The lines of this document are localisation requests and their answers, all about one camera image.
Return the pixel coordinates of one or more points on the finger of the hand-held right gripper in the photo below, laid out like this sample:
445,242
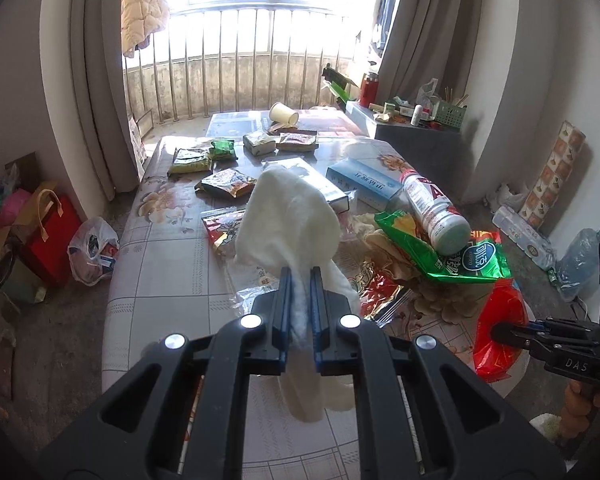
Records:
520,336
565,326

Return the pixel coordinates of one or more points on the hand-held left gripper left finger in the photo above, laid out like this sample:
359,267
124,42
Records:
285,320

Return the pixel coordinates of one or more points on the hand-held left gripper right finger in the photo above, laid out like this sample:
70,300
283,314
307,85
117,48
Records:
316,320

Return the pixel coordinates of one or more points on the red plastic bag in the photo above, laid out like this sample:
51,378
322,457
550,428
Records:
502,305

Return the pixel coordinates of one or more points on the beige paper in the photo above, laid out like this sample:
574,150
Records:
372,232

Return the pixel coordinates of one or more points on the white towel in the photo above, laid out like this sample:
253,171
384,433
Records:
290,215

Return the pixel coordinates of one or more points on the clear zip bag red print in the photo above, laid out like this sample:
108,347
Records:
222,232

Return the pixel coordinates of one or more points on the green chip bag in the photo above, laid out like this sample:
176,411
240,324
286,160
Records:
410,242

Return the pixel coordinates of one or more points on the long white grey box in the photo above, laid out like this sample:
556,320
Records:
330,191

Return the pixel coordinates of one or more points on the person's right hand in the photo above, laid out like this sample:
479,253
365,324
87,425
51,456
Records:
575,410

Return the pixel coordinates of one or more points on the clear plastic wrapper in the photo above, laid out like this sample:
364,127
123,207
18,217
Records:
255,295

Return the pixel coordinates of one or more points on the red gold foil wrapper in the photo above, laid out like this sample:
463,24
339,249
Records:
380,292

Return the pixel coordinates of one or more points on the toilet paper pack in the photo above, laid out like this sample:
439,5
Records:
522,235

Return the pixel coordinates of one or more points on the light blue box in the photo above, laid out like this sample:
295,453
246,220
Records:
360,180

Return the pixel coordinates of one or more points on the orange snack packet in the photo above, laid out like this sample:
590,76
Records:
226,183

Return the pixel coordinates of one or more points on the patterned wallpaper roll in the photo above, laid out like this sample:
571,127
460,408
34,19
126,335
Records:
555,175

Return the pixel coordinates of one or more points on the white bottle red label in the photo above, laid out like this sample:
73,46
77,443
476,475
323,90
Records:
432,210

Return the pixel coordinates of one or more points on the brown snack packet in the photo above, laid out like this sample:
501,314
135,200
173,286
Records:
296,141

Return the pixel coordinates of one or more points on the cream packet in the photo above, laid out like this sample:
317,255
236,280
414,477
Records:
259,142

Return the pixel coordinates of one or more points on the dark green snack packet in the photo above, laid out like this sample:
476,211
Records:
223,150

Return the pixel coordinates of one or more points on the yellow-green noodle packet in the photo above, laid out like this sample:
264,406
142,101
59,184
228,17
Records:
190,161

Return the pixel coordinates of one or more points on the grey cabinet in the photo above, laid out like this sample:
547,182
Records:
425,160

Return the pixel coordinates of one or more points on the glass top table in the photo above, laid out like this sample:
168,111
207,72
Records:
240,122

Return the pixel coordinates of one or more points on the filled white plastic bag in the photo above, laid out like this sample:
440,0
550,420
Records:
94,252

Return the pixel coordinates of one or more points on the paper cup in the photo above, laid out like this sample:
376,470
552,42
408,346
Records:
282,114

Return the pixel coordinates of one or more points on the white storage box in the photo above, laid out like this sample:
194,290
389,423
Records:
362,117

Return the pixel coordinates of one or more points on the small green boxes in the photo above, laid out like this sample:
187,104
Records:
397,108

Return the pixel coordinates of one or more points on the small white bottle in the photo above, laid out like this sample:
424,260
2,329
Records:
416,115

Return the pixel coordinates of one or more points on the green plastic basket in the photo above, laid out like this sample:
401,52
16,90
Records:
449,114

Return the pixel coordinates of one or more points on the red thermos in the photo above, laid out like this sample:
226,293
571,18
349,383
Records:
368,91

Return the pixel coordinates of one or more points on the red gift bag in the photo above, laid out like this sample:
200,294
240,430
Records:
52,240

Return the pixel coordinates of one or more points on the metal window railing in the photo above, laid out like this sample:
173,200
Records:
240,65

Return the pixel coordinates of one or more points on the round metal tin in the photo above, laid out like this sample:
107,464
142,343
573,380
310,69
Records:
7,270

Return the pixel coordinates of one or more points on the brown cardboard box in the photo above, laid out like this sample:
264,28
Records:
0,240

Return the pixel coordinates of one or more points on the pink bag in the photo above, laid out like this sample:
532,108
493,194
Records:
10,210

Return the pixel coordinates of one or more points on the grey curtain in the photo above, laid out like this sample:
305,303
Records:
90,75
430,30

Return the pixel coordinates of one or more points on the blue hanging clothing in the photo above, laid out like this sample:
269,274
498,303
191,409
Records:
387,5

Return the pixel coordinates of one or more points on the beige quilted jacket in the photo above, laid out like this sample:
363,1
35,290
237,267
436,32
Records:
142,5

